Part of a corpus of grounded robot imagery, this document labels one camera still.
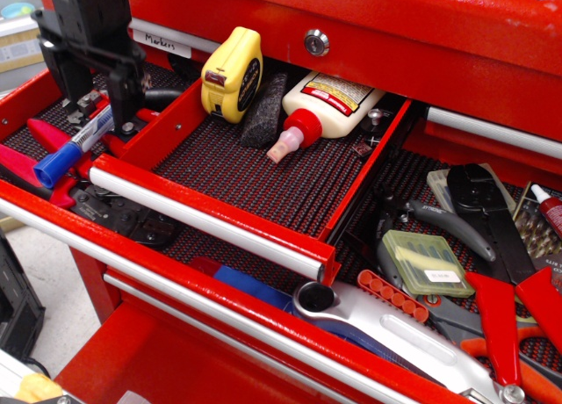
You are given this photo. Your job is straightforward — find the orange handled scissors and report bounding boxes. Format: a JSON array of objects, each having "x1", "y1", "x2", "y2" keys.
[{"x1": 417, "y1": 295, "x2": 561, "y2": 403}]

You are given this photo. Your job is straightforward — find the blue white marker pen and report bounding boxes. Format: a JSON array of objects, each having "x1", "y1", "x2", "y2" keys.
[{"x1": 33, "y1": 105, "x2": 114, "y2": 189}]

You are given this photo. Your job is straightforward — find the yellow sponge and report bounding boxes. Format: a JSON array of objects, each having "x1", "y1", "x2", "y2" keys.
[{"x1": 15, "y1": 373, "x2": 64, "y2": 403}]

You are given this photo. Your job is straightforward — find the silver cabinet lock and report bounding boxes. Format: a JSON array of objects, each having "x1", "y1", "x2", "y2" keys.
[{"x1": 304, "y1": 29, "x2": 330, "y2": 57}]

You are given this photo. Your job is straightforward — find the silver ratchet tool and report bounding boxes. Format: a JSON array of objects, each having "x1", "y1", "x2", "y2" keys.
[{"x1": 292, "y1": 282, "x2": 525, "y2": 403}]

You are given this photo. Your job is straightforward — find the red bit holder strip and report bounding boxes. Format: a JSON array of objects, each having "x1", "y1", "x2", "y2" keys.
[{"x1": 357, "y1": 270, "x2": 429, "y2": 323}]

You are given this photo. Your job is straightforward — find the blue flat package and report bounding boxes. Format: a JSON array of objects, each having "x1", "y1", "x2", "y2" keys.
[{"x1": 212, "y1": 265, "x2": 399, "y2": 364}]

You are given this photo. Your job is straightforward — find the red tool chest cabinet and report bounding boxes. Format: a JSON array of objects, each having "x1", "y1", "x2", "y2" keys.
[{"x1": 37, "y1": 0, "x2": 562, "y2": 404}]

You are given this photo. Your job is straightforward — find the drill bit set package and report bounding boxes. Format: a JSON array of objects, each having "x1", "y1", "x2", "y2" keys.
[{"x1": 514, "y1": 182, "x2": 561, "y2": 292}]

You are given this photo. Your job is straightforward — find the silver round knob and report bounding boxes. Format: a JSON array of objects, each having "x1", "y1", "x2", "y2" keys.
[{"x1": 367, "y1": 108, "x2": 384, "y2": 126}]

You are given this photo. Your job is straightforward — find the yellow tape measure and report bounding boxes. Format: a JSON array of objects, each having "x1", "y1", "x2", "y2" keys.
[{"x1": 201, "y1": 26, "x2": 263, "y2": 124}]

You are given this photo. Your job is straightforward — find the grey handled cutters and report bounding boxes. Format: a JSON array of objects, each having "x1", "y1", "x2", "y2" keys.
[{"x1": 371, "y1": 184, "x2": 497, "y2": 290}]

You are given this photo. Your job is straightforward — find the red handled crimping tool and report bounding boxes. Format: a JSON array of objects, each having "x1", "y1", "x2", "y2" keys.
[{"x1": 1, "y1": 145, "x2": 181, "y2": 249}]

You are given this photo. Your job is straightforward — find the black tool handle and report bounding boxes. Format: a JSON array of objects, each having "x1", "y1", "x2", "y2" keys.
[{"x1": 144, "y1": 88, "x2": 184, "y2": 112}]

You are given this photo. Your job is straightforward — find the red threadlocker tube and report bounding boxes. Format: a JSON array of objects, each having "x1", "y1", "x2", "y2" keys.
[{"x1": 530, "y1": 184, "x2": 562, "y2": 237}]

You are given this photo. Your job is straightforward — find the grey felt eraser block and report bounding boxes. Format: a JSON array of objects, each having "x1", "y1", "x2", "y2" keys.
[{"x1": 241, "y1": 72, "x2": 288, "y2": 148}]

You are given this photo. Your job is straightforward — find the large open red drawer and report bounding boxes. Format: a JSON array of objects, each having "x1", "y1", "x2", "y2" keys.
[{"x1": 1, "y1": 46, "x2": 561, "y2": 403}]

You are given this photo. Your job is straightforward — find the white glue bottle red cap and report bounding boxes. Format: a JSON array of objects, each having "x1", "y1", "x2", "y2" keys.
[{"x1": 267, "y1": 71, "x2": 385, "y2": 163}]

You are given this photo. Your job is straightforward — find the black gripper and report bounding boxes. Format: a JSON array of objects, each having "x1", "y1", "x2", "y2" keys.
[{"x1": 32, "y1": 0, "x2": 146, "y2": 130}]

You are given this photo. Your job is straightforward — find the clear beige bit case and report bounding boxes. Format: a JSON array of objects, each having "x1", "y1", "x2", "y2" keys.
[{"x1": 427, "y1": 163, "x2": 516, "y2": 214}]

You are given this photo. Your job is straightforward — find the cardboard box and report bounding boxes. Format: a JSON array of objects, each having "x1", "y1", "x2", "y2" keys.
[{"x1": 1, "y1": 28, "x2": 43, "y2": 73}]

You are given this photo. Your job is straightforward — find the white Markers label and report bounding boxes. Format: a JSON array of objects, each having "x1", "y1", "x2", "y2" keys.
[{"x1": 132, "y1": 29, "x2": 191, "y2": 59}]

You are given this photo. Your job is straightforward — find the red handled wire stripper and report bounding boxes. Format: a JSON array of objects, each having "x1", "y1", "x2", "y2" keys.
[{"x1": 61, "y1": 90, "x2": 159, "y2": 157}]

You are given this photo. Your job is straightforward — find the yellow-green drill bit case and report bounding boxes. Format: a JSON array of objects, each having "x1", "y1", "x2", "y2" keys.
[{"x1": 382, "y1": 230, "x2": 475, "y2": 298}]

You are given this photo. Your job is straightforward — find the black box on floor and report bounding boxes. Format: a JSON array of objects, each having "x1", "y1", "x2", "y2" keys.
[{"x1": 1, "y1": 232, "x2": 46, "y2": 360}]

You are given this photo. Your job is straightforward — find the small dark chip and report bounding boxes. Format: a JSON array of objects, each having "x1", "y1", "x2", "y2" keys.
[{"x1": 353, "y1": 142, "x2": 372, "y2": 158}]

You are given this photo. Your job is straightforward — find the small open red drawer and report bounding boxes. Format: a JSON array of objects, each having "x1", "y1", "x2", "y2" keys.
[{"x1": 90, "y1": 88, "x2": 412, "y2": 286}]

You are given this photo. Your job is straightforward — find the black red handled crimper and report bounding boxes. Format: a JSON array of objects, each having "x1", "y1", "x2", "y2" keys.
[{"x1": 447, "y1": 163, "x2": 561, "y2": 387}]

